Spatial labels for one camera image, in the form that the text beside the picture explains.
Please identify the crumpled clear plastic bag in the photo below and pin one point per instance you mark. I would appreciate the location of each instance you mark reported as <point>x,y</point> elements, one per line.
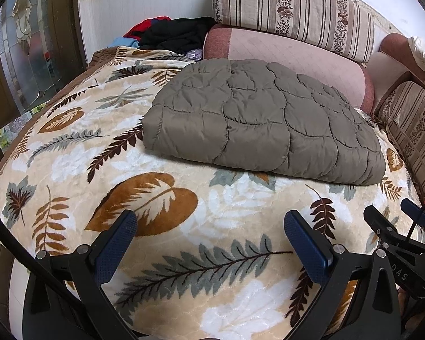
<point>194,54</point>

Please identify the grey-brown quilted jacket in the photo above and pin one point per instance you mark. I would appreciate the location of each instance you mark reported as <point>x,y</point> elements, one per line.
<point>269,120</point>

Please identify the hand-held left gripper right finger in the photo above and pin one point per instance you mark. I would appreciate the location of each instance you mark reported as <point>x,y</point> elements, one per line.
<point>306,248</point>

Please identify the short striped floral cushion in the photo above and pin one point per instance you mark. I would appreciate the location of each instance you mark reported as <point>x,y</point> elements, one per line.
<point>411,124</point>

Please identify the black clothing pile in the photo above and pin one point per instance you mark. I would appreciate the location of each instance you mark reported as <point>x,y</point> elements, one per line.
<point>177,33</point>

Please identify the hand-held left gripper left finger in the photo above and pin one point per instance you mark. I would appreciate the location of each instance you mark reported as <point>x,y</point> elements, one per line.
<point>116,248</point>

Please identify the red garment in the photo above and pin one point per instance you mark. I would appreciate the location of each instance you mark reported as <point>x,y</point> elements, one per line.
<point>141,28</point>

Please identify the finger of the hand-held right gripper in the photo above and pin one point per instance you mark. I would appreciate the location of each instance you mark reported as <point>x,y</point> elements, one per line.
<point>415,212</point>
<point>382,235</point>

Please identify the small pink sofa cushion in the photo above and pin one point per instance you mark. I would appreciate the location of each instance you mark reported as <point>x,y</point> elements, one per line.
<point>393,47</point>

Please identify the beige leaf-print blanket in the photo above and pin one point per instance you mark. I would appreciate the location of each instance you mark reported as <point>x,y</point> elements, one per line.
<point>212,219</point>

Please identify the wooden door with patterned glass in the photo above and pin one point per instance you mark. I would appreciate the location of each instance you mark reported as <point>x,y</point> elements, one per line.
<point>32,42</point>

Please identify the light blue cloth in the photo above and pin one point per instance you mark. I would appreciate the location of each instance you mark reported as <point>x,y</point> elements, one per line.
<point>122,42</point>

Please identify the person's right hand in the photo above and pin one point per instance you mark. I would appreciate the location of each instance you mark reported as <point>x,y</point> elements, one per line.
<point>419,320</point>

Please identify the long striped floral cushion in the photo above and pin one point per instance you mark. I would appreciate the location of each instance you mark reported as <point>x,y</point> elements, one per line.
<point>297,7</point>

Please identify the large pink sofa cushion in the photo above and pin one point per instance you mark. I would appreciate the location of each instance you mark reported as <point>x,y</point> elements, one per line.
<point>297,60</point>

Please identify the green floral floor mat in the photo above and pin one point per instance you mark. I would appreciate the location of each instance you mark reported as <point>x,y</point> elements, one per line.
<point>10,129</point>

